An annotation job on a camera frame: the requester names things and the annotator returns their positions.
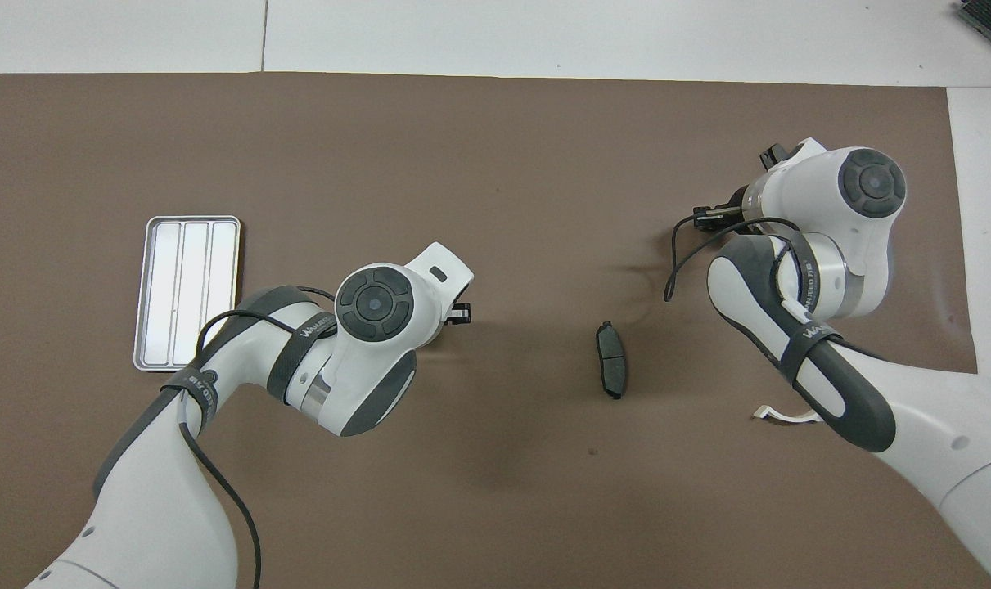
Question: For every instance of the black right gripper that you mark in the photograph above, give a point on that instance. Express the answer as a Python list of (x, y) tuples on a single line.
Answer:
[(724, 214)]

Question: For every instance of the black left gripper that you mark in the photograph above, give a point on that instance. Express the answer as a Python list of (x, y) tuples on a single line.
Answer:
[(460, 313)]

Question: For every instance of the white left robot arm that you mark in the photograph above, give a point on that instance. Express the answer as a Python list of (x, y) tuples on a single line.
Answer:
[(372, 303)]

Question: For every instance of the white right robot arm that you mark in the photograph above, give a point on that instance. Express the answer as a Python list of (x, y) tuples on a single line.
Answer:
[(871, 184)]

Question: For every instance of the silver metal tray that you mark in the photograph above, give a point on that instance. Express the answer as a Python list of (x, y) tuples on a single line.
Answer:
[(172, 286)]

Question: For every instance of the dark grey brake pad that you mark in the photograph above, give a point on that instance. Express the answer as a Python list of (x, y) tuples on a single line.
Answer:
[(772, 154), (612, 360)]

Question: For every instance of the brown table mat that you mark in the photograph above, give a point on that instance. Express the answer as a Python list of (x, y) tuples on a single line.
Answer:
[(503, 164)]

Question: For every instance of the white curved plastic bracket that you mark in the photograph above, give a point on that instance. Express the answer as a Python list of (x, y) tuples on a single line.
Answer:
[(790, 419)]

